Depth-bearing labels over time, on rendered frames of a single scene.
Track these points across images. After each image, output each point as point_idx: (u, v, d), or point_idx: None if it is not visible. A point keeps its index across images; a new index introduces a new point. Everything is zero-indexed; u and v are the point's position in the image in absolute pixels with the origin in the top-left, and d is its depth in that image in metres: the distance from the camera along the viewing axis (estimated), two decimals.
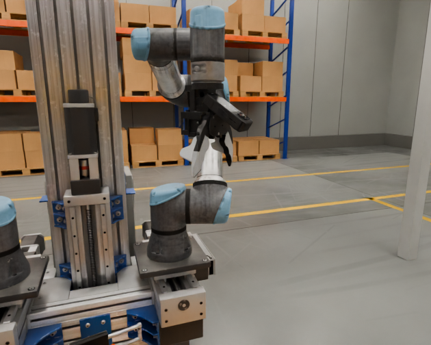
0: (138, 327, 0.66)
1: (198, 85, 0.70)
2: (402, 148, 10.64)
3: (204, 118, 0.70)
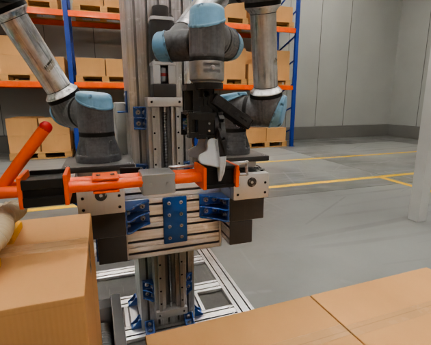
0: (246, 163, 0.81)
1: (212, 85, 0.68)
2: None
3: (220, 118, 0.70)
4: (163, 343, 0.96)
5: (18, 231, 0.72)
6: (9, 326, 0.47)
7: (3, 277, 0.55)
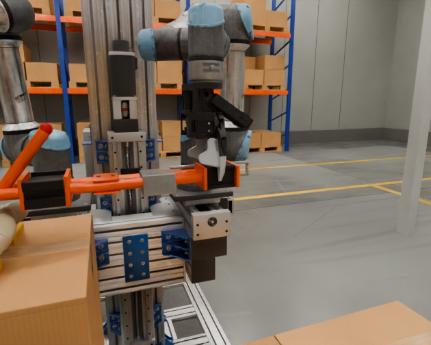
0: (246, 163, 0.81)
1: (211, 85, 0.68)
2: (401, 142, 10.80)
3: (220, 118, 0.70)
4: None
5: (19, 232, 0.73)
6: (12, 328, 0.48)
7: (5, 279, 0.55)
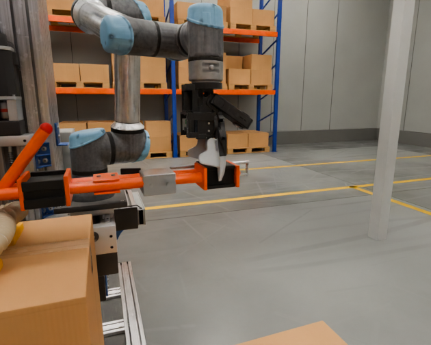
0: (246, 163, 0.81)
1: (211, 85, 0.68)
2: None
3: (220, 118, 0.70)
4: None
5: (19, 232, 0.72)
6: (11, 328, 0.48)
7: (5, 279, 0.55)
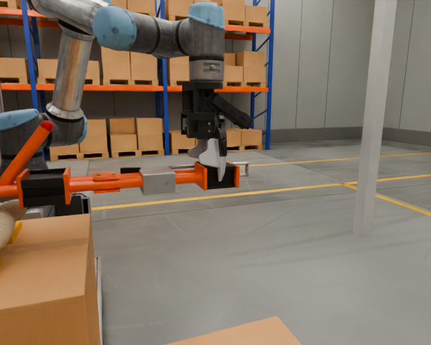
0: (246, 163, 0.81)
1: (212, 85, 0.68)
2: (388, 140, 10.60)
3: (220, 118, 0.69)
4: None
5: (17, 230, 0.72)
6: (9, 325, 0.47)
7: (3, 276, 0.55)
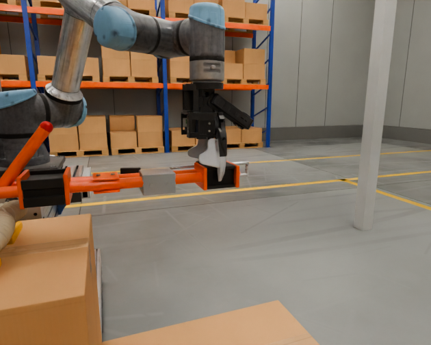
0: (246, 163, 0.81)
1: (212, 85, 0.68)
2: None
3: (220, 118, 0.69)
4: None
5: (18, 231, 0.72)
6: (9, 326, 0.47)
7: (3, 277, 0.55)
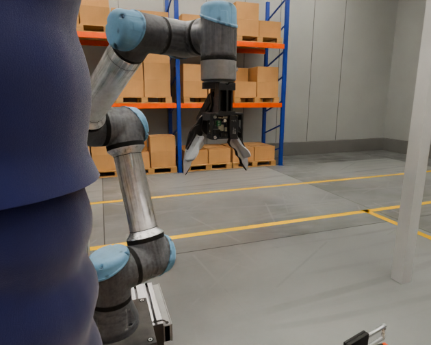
0: (384, 328, 0.72)
1: None
2: None
3: None
4: None
5: None
6: None
7: None
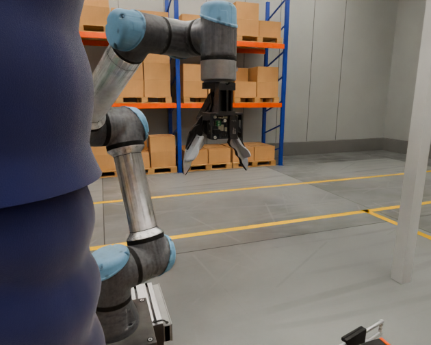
0: (382, 323, 0.73)
1: None
2: None
3: None
4: None
5: None
6: None
7: None
